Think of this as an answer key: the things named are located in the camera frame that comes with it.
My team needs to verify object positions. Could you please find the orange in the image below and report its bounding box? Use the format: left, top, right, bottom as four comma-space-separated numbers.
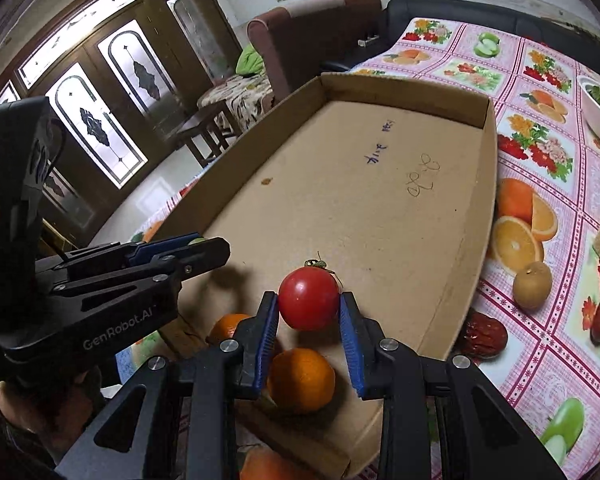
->
267, 347, 337, 415
207, 313, 253, 346
239, 445, 306, 480

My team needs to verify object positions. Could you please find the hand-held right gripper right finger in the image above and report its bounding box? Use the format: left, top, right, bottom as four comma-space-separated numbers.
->
338, 291, 567, 480

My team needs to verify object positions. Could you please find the cardboard box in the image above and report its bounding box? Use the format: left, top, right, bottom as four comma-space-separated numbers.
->
150, 72, 498, 480

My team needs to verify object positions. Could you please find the brown kiwi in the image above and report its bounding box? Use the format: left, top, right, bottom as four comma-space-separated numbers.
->
512, 261, 553, 310

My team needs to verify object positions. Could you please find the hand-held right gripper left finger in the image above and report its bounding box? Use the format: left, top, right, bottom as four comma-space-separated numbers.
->
55, 290, 281, 480

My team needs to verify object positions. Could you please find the red tomato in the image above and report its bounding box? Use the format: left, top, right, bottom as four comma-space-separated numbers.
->
278, 259, 342, 332

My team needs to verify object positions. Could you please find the wooden door with glass panes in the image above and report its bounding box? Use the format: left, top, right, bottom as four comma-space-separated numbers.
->
0, 0, 243, 256

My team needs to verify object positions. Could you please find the brown armchair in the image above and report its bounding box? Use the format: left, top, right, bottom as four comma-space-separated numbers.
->
246, 0, 383, 106

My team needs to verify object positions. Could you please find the small wooden table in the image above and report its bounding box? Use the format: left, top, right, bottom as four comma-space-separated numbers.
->
175, 102, 241, 168

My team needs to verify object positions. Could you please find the fruit print tablecloth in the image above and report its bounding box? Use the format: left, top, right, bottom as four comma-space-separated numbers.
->
130, 17, 600, 480

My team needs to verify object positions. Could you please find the white bowl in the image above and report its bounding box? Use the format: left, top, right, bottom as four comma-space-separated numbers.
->
576, 75, 600, 157

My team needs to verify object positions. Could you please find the green cloth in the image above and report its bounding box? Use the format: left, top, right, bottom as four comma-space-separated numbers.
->
235, 44, 266, 77

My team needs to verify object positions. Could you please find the black sofa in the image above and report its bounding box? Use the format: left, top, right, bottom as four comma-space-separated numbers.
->
320, 0, 600, 73

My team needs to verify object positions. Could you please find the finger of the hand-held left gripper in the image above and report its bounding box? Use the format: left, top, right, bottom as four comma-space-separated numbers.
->
54, 237, 232, 295
39, 232, 204, 277

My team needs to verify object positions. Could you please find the person's left hand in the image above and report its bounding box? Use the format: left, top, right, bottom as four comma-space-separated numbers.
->
0, 382, 52, 427

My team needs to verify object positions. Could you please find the floral blanket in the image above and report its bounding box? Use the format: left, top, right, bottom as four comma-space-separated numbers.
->
197, 72, 273, 131

